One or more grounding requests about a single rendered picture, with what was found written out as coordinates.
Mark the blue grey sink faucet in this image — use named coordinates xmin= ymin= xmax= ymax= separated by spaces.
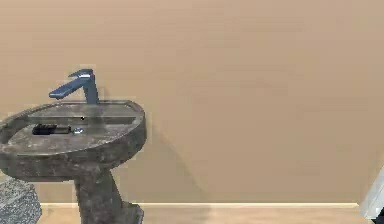
xmin=48 ymin=68 xmax=100 ymax=105

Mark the black brush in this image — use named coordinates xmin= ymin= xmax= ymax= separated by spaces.
xmin=31 ymin=123 xmax=73 ymax=136

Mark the dark stone pedestal sink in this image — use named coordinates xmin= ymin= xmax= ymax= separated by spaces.
xmin=0 ymin=99 xmax=148 ymax=224

